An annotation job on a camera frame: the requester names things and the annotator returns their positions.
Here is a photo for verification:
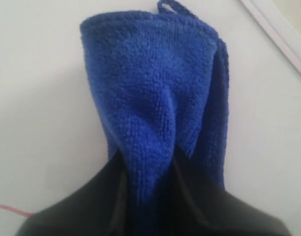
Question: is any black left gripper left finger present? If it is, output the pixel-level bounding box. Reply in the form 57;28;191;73
16;152;128;236

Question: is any blue cloth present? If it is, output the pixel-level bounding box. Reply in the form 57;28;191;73
80;0;229;236

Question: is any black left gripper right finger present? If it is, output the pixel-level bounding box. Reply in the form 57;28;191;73
172;147;288;236

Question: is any whiteboard with aluminium frame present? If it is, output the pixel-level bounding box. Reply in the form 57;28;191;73
0;0;301;236

